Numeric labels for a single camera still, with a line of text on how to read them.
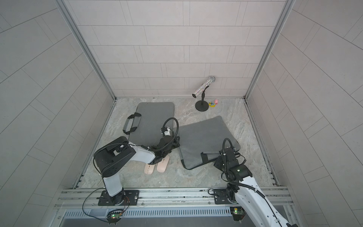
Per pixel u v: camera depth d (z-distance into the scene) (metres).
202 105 1.10
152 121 0.98
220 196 0.71
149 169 0.79
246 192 0.51
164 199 0.71
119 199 0.62
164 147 0.68
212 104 1.11
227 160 0.62
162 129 0.80
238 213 0.68
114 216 0.64
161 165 0.81
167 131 0.82
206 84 0.96
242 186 0.52
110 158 0.47
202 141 0.88
